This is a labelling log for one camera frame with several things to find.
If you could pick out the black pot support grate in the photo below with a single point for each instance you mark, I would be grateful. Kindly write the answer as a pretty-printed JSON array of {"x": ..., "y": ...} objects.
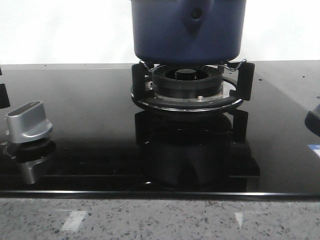
[{"x": 237, "y": 81}]

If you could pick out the blue cooking pot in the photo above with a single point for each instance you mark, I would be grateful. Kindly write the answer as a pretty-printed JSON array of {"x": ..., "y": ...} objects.
[{"x": 187, "y": 32}]

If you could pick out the black left pot support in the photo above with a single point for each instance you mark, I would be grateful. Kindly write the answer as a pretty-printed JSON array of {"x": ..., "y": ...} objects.
[{"x": 4, "y": 99}]

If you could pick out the black gas burner head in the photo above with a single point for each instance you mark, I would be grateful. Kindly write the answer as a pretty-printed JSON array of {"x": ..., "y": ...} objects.
[{"x": 187, "y": 82}]

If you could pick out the black glass gas stove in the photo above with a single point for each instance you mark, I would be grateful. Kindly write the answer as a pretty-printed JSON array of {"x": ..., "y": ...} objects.
[{"x": 103, "y": 146}]

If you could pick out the silver stove knob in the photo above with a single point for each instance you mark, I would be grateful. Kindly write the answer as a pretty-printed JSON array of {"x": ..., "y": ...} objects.
[{"x": 28, "y": 123}]

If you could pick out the blue white sticker label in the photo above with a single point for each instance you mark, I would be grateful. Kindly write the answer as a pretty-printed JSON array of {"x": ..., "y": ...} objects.
[{"x": 315, "y": 148}]

